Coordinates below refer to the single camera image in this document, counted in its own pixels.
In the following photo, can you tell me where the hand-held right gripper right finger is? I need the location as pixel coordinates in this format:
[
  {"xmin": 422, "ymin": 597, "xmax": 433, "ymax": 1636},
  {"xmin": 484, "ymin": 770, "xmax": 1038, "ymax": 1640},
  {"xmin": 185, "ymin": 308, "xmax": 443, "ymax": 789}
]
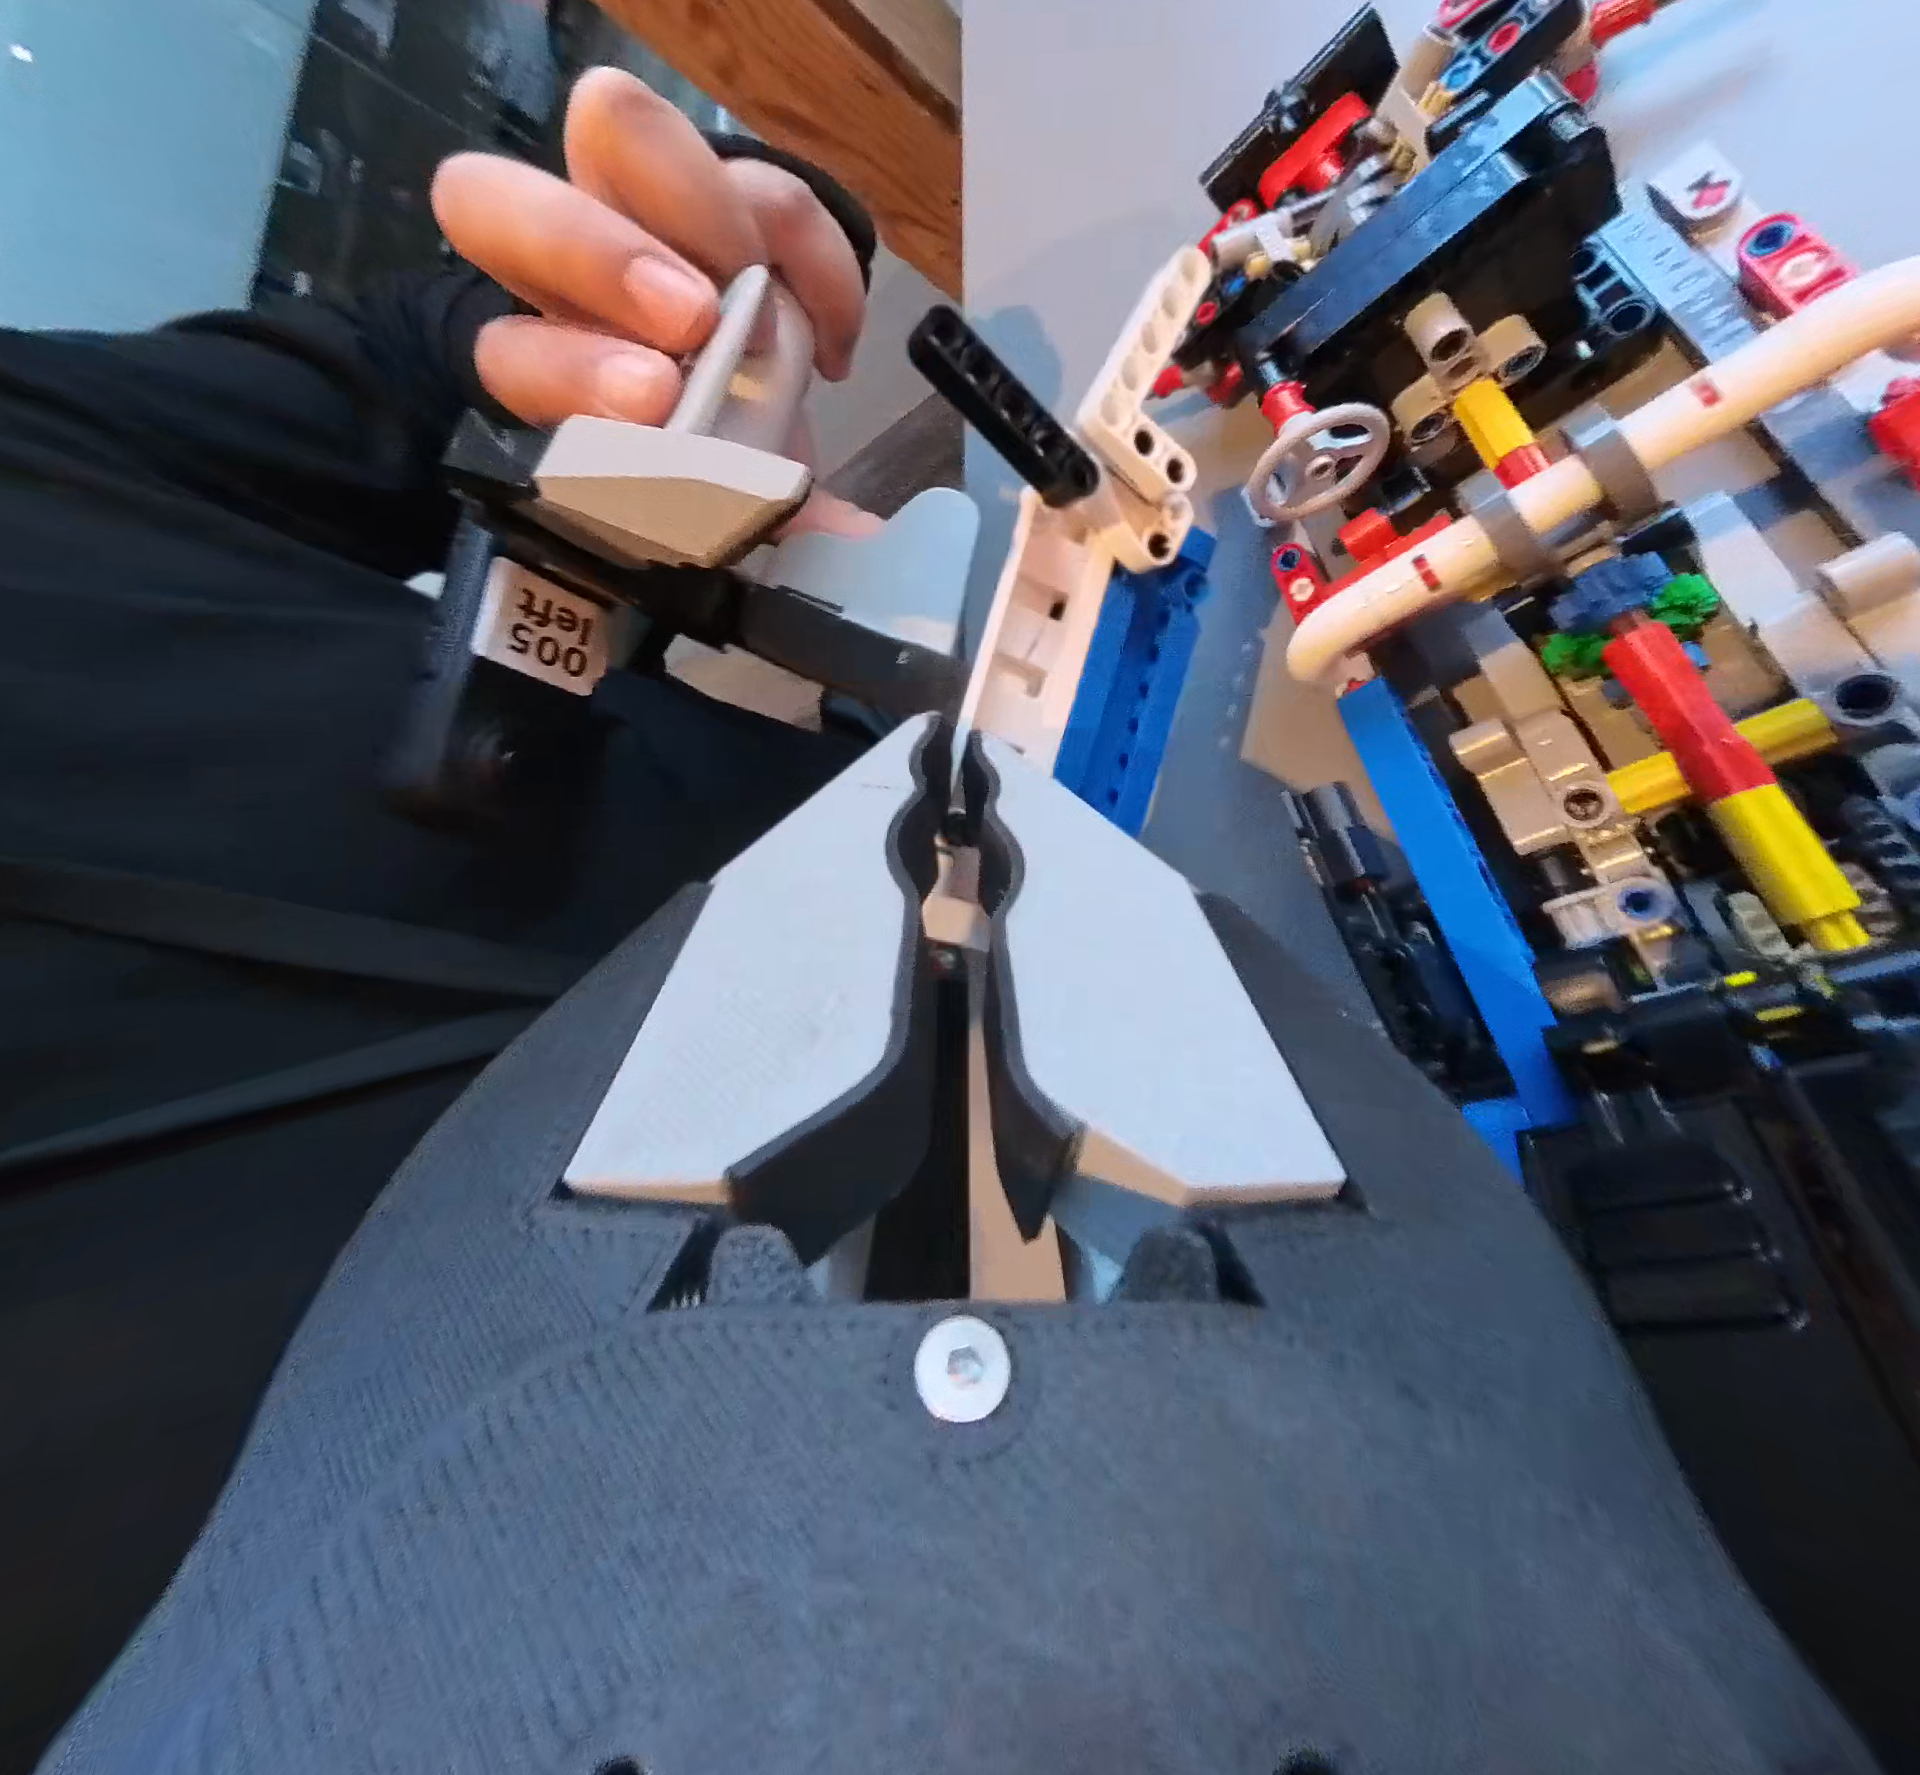
[{"xmin": 959, "ymin": 728, "xmax": 1350, "ymax": 1305}]

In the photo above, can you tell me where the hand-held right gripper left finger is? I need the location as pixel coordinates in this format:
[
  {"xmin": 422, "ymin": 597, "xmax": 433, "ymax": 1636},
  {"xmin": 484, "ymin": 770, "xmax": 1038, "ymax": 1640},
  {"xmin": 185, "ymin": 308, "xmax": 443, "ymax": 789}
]
[{"xmin": 562, "ymin": 713, "xmax": 951, "ymax": 1264}]

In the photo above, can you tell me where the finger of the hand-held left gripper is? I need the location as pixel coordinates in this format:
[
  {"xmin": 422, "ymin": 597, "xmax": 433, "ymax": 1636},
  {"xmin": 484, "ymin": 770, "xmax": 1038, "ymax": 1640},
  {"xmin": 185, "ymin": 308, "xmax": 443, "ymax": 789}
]
[
  {"xmin": 529, "ymin": 413, "xmax": 820, "ymax": 574},
  {"xmin": 667, "ymin": 489, "xmax": 979, "ymax": 716}
]

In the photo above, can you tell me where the blue and white brick assembly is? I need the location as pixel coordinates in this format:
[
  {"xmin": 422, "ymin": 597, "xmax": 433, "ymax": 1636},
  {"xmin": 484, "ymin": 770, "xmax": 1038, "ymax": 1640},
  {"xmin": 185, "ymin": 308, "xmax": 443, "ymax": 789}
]
[{"xmin": 909, "ymin": 241, "xmax": 1222, "ymax": 953}]

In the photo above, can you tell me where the toy brick race car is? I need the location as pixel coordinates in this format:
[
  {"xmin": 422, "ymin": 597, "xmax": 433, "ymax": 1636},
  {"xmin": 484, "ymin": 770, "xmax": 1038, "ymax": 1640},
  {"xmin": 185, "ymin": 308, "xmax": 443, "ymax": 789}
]
[{"xmin": 1192, "ymin": 0, "xmax": 1920, "ymax": 1332}]

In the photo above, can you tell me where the person's left hand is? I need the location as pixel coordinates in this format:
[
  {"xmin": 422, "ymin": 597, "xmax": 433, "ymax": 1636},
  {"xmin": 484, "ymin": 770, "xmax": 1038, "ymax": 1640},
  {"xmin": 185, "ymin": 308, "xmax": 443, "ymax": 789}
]
[{"xmin": 429, "ymin": 65, "xmax": 882, "ymax": 427}]

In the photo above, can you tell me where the wooden table leg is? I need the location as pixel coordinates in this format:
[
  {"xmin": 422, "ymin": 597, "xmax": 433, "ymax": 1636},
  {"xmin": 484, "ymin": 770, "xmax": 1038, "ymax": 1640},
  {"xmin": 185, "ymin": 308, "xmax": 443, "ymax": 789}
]
[{"xmin": 412, "ymin": 0, "xmax": 965, "ymax": 302}]

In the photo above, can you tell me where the person's dark clothed body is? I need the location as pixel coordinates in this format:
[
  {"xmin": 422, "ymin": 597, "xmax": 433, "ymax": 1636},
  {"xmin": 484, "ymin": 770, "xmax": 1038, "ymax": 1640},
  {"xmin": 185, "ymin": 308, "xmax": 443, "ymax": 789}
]
[{"xmin": 0, "ymin": 289, "xmax": 902, "ymax": 1775}]

